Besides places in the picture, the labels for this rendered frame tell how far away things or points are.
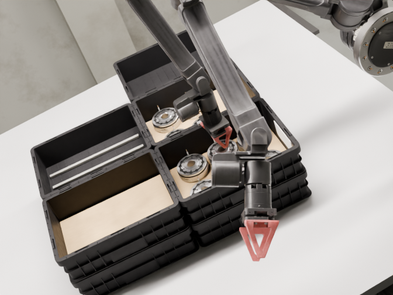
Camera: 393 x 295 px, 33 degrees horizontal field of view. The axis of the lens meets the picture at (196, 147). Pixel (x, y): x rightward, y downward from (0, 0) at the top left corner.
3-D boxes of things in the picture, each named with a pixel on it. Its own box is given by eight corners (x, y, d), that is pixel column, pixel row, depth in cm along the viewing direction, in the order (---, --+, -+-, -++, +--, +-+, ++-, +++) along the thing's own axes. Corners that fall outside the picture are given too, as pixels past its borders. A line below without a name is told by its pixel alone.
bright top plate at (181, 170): (203, 150, 218) (202, 149, 217) (209, 170, 210) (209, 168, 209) (174, 161, 218) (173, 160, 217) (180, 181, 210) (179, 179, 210)
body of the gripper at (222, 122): (213, 136, 203) (206, 118, 198) (199, 121, 211) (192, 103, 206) (231, 126, 204) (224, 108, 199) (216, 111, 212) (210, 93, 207)
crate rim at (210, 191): (263, 101, 219) (261, 95, 218) (303, 151, 196) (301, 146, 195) (155, 152, 216) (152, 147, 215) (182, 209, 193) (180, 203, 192)
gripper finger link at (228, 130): (220, 155, 208) (211, 134, 202) (210, 144, 213) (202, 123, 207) (238, 146, 209) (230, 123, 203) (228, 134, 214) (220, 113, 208)
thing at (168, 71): (210, 46, 271) (202, 23, 264) (236, 80, 248) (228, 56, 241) (123, 86, 268) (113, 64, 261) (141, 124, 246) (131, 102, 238)
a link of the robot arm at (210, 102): (215, 91, 197) (207, 82, 201) (195, 101, 196) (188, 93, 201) (221, 108, 201) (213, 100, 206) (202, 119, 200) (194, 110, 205)
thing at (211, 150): (228, 136, 219) (228, 134, 219) (242, 151, 212) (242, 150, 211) (202, 150, 218) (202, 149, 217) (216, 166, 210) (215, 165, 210)
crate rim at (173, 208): (155, 152, 216) (152, 147, 215) (182, 209, 193) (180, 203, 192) (44, 204, 214) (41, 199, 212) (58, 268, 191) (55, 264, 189)
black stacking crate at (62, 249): (164, 172, 222) (152, 148, 215) (191, 229, 200) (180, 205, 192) (57, 223, 220) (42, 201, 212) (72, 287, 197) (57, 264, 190)
